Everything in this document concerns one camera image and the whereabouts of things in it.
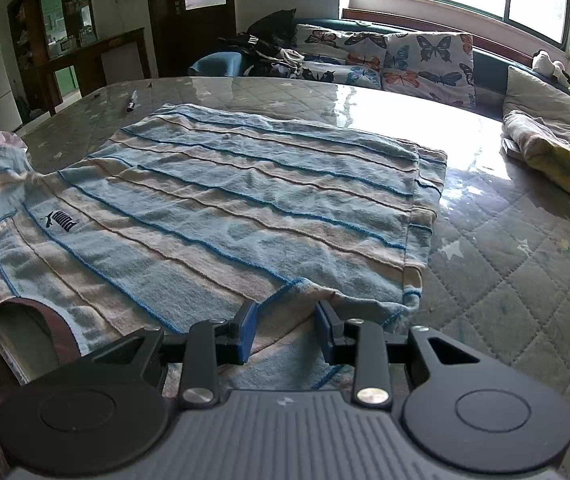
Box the white plush toy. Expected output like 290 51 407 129
532 50 570 82

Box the butterfly print pillow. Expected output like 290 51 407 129
382 32 477 110
295 24 389 89

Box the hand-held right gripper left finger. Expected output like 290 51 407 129
82 301 258 411

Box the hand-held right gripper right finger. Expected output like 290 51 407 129
314 300 483 408

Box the dark wooden door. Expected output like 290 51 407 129
144 0 237 80

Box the teal sofa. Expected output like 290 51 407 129
187 16 570 161

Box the grey cushion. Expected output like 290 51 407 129
502 66 570 134

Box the dark wooden display cabinet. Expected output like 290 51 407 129
7 0 99 112

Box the pink cloth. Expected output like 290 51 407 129
0 131 29 152

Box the dark wooden desk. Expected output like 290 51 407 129
38 27 152 116

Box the blue beige striped towel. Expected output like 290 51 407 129
0 104 448 391

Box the folded beige yellow blanket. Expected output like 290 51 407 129
501 110 570 204

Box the pile of black clothes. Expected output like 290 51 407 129
219 9 307 79

